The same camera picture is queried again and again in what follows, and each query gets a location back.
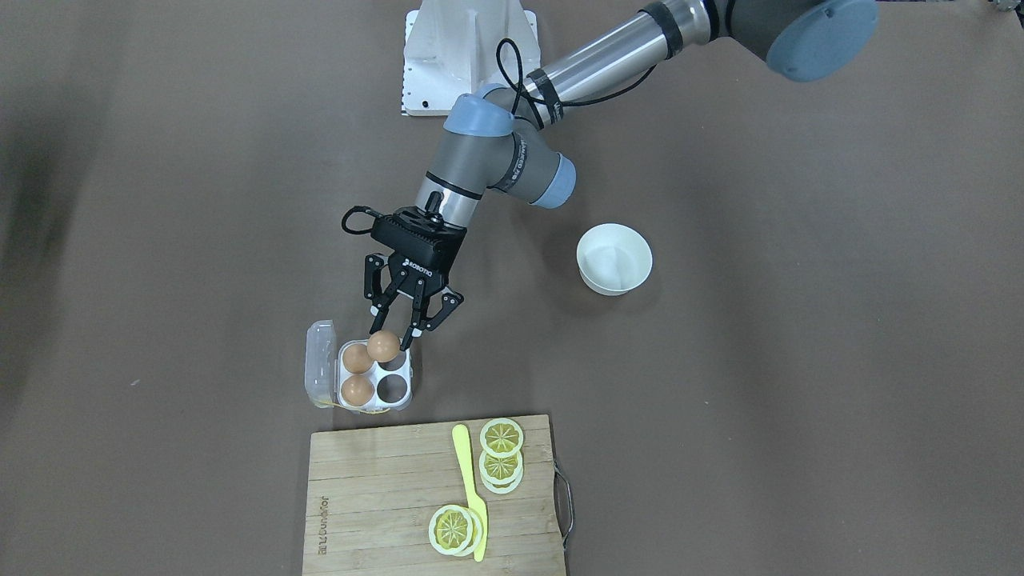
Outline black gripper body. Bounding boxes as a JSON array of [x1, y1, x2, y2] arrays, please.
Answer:
[[362, 206, 466, 300]]

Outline brown egg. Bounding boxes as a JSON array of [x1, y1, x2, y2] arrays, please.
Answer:
[[342, 342, 374, 374], [340, 374, 374, 407], [365, 330, 402, 363]]

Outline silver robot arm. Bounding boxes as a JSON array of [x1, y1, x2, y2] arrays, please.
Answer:
[[354, 1, 880, 349]]

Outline clear plastic egg box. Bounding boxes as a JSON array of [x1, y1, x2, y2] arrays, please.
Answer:
[[304, 320, 413, 414]]

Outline yellow plastic knife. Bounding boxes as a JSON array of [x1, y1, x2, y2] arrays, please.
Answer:
[[451, 423, 489, 562]]

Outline white bowl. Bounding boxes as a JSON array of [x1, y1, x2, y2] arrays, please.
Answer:
[[575, 222, 654, 298]]

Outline bamboo cutting board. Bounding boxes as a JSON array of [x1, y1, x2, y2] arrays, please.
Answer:
[[302, 414, 566, 575]]

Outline white pedestal column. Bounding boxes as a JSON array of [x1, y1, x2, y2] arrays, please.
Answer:
[[400, 1, 541, 117]]

